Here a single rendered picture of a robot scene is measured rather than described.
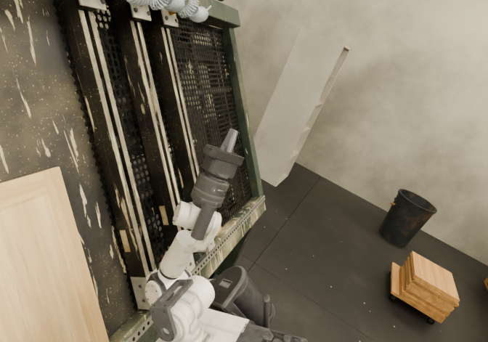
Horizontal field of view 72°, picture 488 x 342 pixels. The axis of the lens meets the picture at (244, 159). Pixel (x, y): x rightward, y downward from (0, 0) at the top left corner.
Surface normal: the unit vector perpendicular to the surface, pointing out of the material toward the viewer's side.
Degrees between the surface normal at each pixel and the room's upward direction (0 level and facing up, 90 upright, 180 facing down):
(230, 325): 23
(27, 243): 56
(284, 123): 90
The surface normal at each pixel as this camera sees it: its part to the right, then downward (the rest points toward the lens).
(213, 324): 0.00, -0.97
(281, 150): -0.40, 0.21
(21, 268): 0.92, -0.10
